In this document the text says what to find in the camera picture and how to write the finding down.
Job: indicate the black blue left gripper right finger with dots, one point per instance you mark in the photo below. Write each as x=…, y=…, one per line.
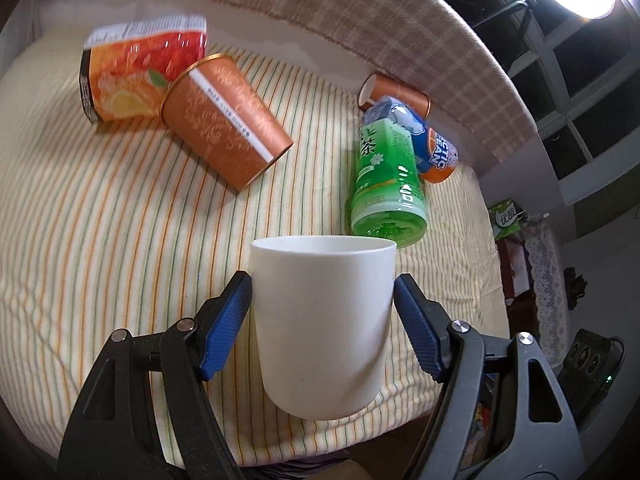
x=501, y=413

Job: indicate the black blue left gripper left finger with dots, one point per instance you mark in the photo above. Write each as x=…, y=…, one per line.
x=112, y=432

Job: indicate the white plastic cup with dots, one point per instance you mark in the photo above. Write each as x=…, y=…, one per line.
x=322, y=306

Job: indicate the large orange paper cup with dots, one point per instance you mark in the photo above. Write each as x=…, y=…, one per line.
x=214, y=110

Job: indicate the small orange paper cup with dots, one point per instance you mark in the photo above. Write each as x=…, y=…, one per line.
x=378, y=85

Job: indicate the black speaker device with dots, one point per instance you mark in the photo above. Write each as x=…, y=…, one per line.
x=588, y=372

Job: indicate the floral patterned cloth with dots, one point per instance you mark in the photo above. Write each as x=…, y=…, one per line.
x=547, y=273

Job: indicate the green snack packet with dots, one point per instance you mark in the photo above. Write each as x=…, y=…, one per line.
x=506, y=218

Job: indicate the green tea bottle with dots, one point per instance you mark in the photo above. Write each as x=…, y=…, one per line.
x=388, y=201

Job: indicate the blue orange drink bottle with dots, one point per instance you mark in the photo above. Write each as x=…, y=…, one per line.
x=436, y=157

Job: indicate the orange juice carton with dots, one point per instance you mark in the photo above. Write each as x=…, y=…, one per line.
x=126, y=68

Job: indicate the plaid beige blanket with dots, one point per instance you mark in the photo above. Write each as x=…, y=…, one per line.
x=426, y=44

